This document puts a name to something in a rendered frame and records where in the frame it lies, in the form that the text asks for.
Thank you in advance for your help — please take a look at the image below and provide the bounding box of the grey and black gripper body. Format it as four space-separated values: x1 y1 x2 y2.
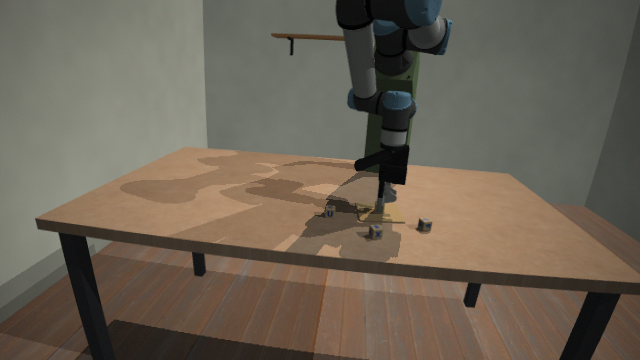
378 142 410 185

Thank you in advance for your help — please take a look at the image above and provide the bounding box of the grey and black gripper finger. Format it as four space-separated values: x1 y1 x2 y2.
377 172 397 214
385 181 397 195

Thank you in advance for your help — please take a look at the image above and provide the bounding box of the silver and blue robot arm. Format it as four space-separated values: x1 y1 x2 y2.
336 0 452 146

